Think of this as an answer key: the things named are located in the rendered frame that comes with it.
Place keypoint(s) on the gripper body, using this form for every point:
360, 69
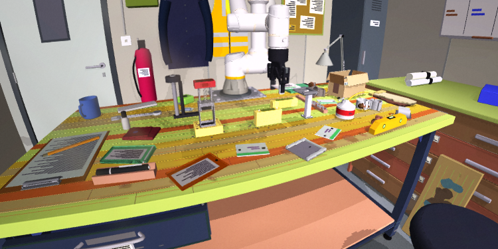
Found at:
278, 56

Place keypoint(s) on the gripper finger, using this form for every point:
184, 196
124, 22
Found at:
273, 74
283, 81

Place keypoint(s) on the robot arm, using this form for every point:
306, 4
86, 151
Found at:
256, 27

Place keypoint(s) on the grey rest bar stand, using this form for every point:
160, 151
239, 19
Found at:
307, 103

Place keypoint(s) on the salmon and green jig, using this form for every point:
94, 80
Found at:
322, 104

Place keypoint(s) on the white label green edge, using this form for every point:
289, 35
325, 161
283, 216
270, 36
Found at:
252, 149
328, 132

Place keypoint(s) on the red top date stamp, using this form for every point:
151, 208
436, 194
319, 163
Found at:
204, 84

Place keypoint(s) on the grey tag holder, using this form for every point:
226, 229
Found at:
305, 149

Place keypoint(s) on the orange framed tag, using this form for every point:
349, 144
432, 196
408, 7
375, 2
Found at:
196, 170

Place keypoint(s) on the green framed tag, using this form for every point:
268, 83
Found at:
127, 154

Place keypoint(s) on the yellow block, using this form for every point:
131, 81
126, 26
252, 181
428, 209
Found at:
284, 103
267, 117

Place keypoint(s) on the grey desk lamp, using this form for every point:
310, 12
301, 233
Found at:
323, 60

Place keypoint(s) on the cork notice board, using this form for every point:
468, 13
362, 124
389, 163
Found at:
307, 11

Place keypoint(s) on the yellow high visibility vest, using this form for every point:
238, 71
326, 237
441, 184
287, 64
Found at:
221, 39

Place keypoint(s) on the cardboard box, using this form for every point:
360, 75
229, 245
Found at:
346, 81

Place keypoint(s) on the red and white tin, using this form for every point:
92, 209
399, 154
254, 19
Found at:
345, 111

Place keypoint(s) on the grey blue locker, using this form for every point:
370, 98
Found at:
360, 35

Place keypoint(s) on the green block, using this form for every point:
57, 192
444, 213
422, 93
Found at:
186, 99

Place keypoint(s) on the navy blue jacket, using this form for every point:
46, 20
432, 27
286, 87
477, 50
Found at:
186, 31

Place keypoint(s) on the yellow spirit level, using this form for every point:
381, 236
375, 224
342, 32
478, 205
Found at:
387, 124

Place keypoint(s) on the wooden brush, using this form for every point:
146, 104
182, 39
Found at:
395, 98

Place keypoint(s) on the green wooden workbench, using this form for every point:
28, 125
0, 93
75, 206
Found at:
233, 186

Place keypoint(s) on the small grey block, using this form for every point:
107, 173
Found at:
404, 112

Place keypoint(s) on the red fire extinguisher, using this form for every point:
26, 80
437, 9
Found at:
145, 72

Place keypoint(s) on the white paper roll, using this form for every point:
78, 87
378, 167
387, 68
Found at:
420, 75
422, 81

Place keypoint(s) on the grey metal ruler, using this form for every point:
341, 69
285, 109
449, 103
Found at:
137, 106

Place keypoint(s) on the grey wrench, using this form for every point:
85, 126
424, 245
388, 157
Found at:
136, 115

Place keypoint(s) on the dark red ink pad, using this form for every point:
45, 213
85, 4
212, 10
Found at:
141, 133

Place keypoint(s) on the small white bottle dark cap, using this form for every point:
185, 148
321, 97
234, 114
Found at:
125, 122

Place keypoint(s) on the black marker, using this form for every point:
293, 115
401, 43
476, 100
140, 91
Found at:
122, 169

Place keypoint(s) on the salmon block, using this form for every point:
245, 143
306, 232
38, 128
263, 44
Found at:
124, 179

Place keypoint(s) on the blue mug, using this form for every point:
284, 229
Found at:
91, 108

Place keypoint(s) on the brown drawer cabinet green top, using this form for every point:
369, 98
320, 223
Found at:
459, 140

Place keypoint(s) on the painted wooden board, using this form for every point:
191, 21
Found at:
443, 186

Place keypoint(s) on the blue box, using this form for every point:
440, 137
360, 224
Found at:
489, 95

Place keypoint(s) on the orange pencil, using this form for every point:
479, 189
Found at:
74, 145

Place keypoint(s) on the white door with window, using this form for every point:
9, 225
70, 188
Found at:
58, 58

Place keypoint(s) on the dark blue bench drawer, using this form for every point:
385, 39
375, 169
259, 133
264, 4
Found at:
116, 233

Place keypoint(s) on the dark blue chair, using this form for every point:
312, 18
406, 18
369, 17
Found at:
455, 227

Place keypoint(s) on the brown clipboard with paper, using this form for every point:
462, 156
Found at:
54, 163

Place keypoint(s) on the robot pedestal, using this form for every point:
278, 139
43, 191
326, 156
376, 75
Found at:
235, 86

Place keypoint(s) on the dark grey post stand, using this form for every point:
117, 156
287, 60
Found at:
175, 93

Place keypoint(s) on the white light switch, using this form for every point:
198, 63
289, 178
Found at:
126, 40

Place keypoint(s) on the white wall cupboard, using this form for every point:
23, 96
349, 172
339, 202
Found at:
468, 3

